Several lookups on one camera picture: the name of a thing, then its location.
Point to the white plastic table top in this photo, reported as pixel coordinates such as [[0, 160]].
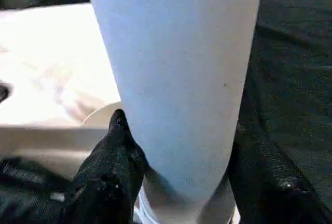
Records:
[[52, 66]]

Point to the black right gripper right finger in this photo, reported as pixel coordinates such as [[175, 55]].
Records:
[[272, 182]]

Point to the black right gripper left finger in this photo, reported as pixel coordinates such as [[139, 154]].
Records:
[[106, 172]]

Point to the black table mat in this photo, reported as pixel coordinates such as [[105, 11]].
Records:
[[293, 53]]

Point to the white plastic table leg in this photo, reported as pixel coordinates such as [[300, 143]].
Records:
[[176, 78]]

